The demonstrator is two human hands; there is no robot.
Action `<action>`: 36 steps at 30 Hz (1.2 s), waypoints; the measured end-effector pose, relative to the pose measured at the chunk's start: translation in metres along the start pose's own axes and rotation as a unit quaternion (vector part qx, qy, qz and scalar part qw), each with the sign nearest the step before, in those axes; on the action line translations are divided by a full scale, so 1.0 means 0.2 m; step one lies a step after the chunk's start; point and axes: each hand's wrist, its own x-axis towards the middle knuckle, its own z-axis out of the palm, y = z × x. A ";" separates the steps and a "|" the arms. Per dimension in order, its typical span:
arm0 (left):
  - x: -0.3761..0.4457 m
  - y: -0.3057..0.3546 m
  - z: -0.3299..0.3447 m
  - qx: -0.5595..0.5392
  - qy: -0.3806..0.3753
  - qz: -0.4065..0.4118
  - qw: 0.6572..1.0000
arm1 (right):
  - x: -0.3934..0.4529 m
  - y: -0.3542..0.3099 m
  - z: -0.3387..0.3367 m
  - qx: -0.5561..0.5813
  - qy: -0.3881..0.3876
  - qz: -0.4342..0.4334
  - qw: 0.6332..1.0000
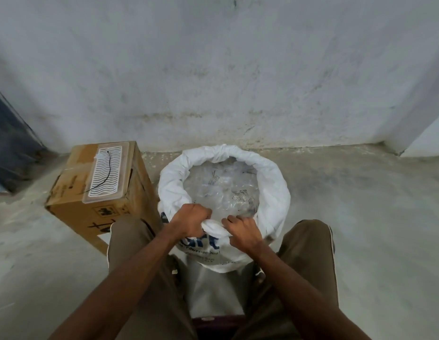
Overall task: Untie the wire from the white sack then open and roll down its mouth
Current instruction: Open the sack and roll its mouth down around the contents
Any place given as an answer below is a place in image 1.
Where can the person's left forearm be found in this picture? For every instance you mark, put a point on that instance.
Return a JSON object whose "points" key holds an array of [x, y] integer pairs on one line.
{"points": [[131, 279]]}

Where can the brown cardboard box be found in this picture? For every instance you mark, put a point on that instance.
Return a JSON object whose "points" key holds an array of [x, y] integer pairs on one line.
{"points": [[69, 205]]}

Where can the person's right hand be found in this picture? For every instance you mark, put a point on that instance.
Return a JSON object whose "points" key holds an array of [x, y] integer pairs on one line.
{"points": [[246, 235]]}

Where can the person's right fingers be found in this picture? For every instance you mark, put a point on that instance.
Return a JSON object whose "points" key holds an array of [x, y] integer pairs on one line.
{"points": [[234, 220]]}

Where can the pile of clear plastic pieces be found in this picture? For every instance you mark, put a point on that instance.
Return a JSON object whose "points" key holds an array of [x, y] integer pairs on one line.
{"points": [[219, 184]]}

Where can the white wavy-slotted plastic tray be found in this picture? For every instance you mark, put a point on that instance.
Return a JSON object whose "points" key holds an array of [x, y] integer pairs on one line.
{"points": [[115, 173]]}

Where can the white woven sack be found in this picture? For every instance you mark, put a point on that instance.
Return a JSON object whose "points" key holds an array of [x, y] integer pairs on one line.
{"points": [[173, 180]]}

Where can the dark blue door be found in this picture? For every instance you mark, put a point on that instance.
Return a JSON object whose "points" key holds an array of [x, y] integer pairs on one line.
{"points": [[10, 145]]}

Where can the person's left hand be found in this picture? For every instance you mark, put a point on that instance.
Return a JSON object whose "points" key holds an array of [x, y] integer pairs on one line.
{"points": [[187, 221]]}

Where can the maroon stool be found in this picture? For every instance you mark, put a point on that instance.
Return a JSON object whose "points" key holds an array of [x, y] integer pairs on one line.
{"points": [[219, 327]]}

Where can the person's left fingers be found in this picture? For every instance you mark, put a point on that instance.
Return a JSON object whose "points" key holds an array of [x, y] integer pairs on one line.
{"points": [[204, 217]]}

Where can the person's right forearm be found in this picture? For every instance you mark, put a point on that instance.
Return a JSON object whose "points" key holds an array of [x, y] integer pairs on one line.
{"points": [[297, 290]]}

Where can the olive brown trousers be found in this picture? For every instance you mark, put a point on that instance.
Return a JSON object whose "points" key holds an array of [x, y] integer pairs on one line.
{"points": [[311, 251]]}

